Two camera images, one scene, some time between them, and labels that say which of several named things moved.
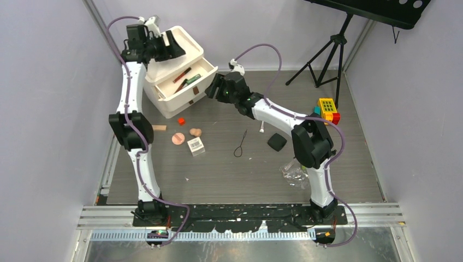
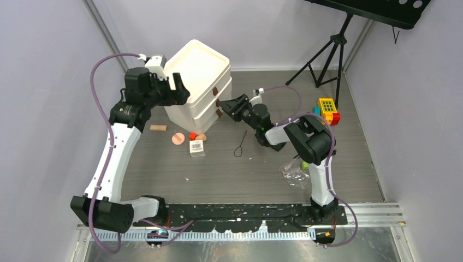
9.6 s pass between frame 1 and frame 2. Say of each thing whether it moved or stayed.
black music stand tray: stayed
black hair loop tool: stayed
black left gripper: moved
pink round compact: stayed
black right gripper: moved
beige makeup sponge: moved
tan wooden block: stayed
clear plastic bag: stayed
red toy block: stayed
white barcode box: stayed
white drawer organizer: moved
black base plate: stayed
